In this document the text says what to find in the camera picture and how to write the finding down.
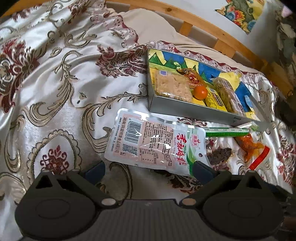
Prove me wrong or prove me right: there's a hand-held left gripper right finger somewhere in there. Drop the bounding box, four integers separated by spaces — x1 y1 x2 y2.
182 161 265 209

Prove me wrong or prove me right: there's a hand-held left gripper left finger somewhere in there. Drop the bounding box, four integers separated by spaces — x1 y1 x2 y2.
32 161 122 210

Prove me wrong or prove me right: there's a white and pink snack packet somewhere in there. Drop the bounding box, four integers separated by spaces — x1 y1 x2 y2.
104 108 212 178

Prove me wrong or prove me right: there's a grey box with painted lining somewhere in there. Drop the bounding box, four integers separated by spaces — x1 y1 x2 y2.
147 47 272 127

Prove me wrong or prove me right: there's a clear packet with dark jerky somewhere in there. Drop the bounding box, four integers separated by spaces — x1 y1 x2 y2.
204 137 234 172

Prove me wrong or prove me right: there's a green and white stick packet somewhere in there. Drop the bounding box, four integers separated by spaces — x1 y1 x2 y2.
204 125 259 138

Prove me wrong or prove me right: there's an orange and red snack packet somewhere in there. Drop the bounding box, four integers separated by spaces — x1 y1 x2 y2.
234 135 270 171

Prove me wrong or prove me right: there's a yellow snack box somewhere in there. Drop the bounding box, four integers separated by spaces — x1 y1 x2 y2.
205 87 226 111

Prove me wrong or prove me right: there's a small orange mandarin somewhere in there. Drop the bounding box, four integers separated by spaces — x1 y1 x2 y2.
193 85 208 100

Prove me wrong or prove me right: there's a clear biscuit packet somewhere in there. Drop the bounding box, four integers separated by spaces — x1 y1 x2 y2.
213 77 246 114

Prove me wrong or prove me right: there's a clear rice crisp packet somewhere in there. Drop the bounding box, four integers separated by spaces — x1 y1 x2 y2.
153 70 194 103

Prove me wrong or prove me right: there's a floral satin bedspread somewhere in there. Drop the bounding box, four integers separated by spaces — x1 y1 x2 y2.
0 0 296 209

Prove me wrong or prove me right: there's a cream pillow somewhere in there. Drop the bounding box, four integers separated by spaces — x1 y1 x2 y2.
120 8 263 73

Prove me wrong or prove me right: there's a grey-green floral cloth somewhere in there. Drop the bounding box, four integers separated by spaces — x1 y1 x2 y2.
275 5 296 78

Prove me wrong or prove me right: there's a wooden bed frame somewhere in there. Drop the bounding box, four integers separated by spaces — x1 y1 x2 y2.
105 0 295 94

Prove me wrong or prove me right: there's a colourful wall painting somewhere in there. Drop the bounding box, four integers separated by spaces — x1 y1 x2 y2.
215 0 265 35

